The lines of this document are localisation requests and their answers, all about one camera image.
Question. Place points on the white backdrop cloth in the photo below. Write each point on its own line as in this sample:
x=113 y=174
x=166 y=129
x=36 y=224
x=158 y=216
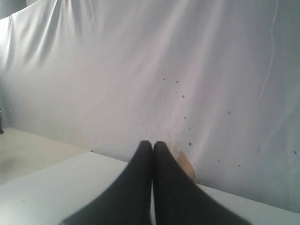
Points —
x=216 y=79

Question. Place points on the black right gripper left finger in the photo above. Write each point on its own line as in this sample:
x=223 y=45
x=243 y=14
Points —
x=127 y=200

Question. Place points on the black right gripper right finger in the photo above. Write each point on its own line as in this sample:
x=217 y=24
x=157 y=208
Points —
x=179 y=201

